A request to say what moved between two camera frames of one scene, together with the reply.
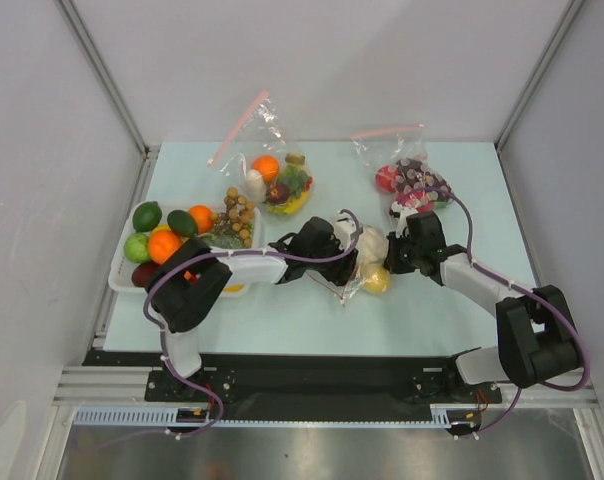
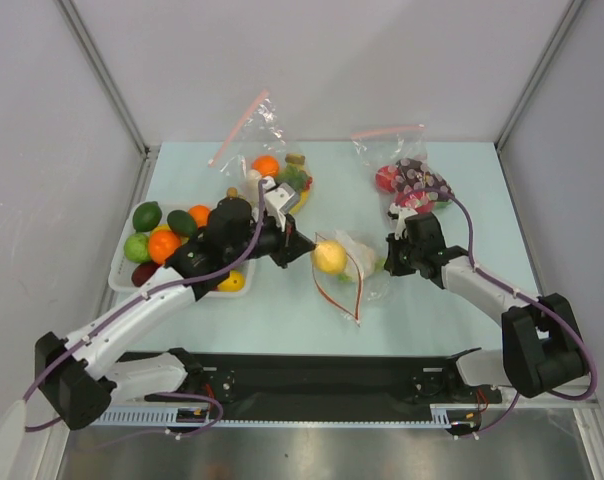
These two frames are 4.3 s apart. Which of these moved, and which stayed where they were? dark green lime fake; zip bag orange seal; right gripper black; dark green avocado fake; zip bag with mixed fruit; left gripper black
Moved: zip bag orange seal; left gripper black
Stayed: dark green lime fake; dark green avocado fake; right gripper black; zip bag with mixed fruit
